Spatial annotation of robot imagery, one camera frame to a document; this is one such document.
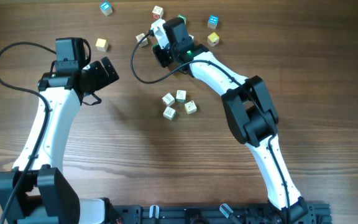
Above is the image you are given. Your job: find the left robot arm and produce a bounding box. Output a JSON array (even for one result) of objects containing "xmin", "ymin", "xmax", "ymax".
[{"xmin": 0, "ymin": 57, "xmax": 119, "ymax": 223}]

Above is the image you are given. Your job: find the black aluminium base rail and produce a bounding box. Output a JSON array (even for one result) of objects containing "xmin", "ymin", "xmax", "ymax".
[{"xmin": 112, "ymin": 202, "xmax": 333, "ymax": 224}]

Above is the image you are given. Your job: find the block with green side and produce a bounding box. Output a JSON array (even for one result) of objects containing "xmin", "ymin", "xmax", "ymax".
[{"xmin": 163, "ymin": 106, "xmax": 176, "ymax": 120}]

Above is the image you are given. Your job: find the green N top block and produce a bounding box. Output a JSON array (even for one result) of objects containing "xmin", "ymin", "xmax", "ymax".
[{"xmin": 177, "ymin": 14, "xmax": 186, "ymax": 24}]

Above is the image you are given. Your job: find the yellow block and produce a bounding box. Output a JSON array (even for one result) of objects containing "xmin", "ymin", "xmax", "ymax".
[
  {"xmin": 207, "ymin": 32, "xmax": 220, "ymax": 47},
  {"xmin": 96, "ymin": 39, "xmax": 109, "ymax": 52}
]

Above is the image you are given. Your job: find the red sided block top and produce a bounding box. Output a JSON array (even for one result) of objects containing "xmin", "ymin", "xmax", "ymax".
[{"xmin": 152, "ymin": 6, "xmax": 163, "ymax": 19}]

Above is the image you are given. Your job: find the blue block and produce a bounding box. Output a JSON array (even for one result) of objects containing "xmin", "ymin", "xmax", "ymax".
[
  {"xmin": 99, "ymin": 1, "xmax": 112, "ymax": 16},
  {"xmin": 208, "ymin": 15, "xmax": 219, "ymax": 29}
]

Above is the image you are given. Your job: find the green framed picture block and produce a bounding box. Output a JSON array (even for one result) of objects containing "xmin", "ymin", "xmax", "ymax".
[{"xmin": 175, "ymin": 90, "xmax": 186, "ymax": 103}]

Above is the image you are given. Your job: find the blue top block right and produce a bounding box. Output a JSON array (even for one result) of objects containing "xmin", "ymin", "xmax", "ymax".
[{"xmin": 208, "ymin": 15, "xmax": 219, "ymax": 29}]

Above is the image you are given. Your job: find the blue top block far left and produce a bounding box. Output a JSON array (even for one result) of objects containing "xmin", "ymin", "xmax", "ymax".
[{"xmin": 99, "ymin": 1, "xmax": 112, "ymax": 16}]

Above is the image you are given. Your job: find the red Q side block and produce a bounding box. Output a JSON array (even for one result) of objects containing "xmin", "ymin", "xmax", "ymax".
[{"xmin": 135, "ymin": 33, "xmax": 148, "ymax": 47}]

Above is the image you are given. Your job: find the block with animal drawing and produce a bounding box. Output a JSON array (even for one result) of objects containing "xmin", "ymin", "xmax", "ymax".
[{"xmin": 185, "ymin": 101, "xmax": 197, "ymax": 114}]

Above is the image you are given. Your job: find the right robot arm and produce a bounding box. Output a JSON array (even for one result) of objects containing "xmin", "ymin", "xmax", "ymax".
[{"xmin": 152, "ymin": 44, "xmax": 308, "ymax": 223}]

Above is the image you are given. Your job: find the yellow top block left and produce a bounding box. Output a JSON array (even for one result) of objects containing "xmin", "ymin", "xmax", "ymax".
[{"xmin": 96, "ymin": 39, "xmax": 109, "ymax": 52}]

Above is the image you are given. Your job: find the plain white wooden block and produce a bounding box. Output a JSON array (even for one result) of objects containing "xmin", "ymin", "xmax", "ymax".
[{"xmin": 162, "ymin": 93, "xmax": 175, "ymax": 107}]

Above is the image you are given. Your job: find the yellow top block right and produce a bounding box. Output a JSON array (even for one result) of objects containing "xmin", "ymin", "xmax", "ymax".
[{"xmin": 207, "ymin": 32, "xmax": 220, "ymax": 47}]

